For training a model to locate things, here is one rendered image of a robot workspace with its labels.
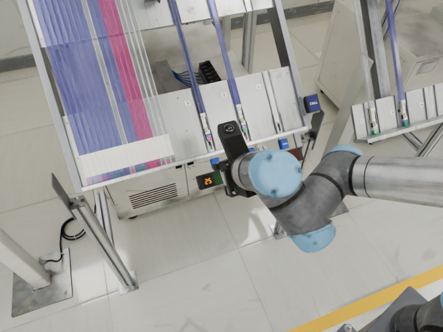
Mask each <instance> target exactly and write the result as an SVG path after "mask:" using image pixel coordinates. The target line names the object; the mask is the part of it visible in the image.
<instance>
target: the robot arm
mask: <svg viewBox="0 0 443 332"><path fill-rule="evenodd" d="M218 136H219V138H220V141H221V144H222V146H223V149H224V151H225V154H226V156H227V159H224V160H222V161H219V162H217V163H214V164H212V167H213V170H214V171H220V174H221V177H222V180H223V183H224V184H226V185H227V186H223V187H224V190H225V194H226V196H229V197H235V196H243V197H246V198H250V197H252V196H255V195H258V197H259V198H260V199H261V200H262V202H263V203H264V205H265V206H266V207H267V208H268V209H269V211H270V212H271V214H272V215H273V216H274V217H275V219H276V220H277V222H278V223H279V224H280V225H281V227H282V228H283V230H284V231H285V232H286V235H287V236H288V237H289V238H290V239H291V240H292V241H293V242H294V243H295V245H296V246H297V247H298V248H299V249H300V250H301V251H303V252H307V253H309V252H310V253H312V252H317V251H319V250H321V249H323V248H325V247H327V245H329V244H330V243H331V242H332V241H333V239H334V238H335V235H336V228H335V227H334V225H333V221H332V220H331V219H330V216H331V215H332V214H333V212H334V211H335V210H336V208H337V207H338V206H339V204H340V203H341V201H342V200H343V199H344V198H345V196H346V195H350V196H358V197H365V198H374V199H379V200H388V201H394V202H403V203H408V204H417V205H422V206H431V207H436V208H443V158H441V157H398V156H375V155H364V154H363V153H362V151H361V150H359V149H358V148H354V147H352V146H350V145H348V144H341V145H338V146H336V147H334V148H333V149H332V150H331V151H330V152H328V153H327V154H326V155H325V156H324V157H323V158H322V159H321V161H320V163H319V164H318V165H317V166H316V167H315V168H314V170H313V171H312V172H311V173H310V175H309V176H308V177H307V178H306V179H305V180H304V181H302V180H301V179H302V172H301V165H300V163H299V161H298V160H297V158H296V157H295V156H294V155H292V154H291V153H289V152H287V151H284V150H276V149H267V150H262V151H259V152H250V151H249V149H248V146H247V144H246V142H245V139H244V138H243V135H242V133H241V131H240V128H239V126H238V124H237V122H236V121H229V122H226V123H222V124H219V125H218ZM227 188H228V190H229V194H228V193H227ZM234 191H235V193H236V194H233V193H232V192H234ZM390 332H443V291H442V293H441V294H439V295H438V296H436V297H435V298H433V299H432V300H430V301H428V302H427V303H425V304H411V305H408V306H404V307H402V308H401V309H399V310H398V311H397V312H396V313H395V314H394V315H393V317H392V319H391V322H390Z"/></svg>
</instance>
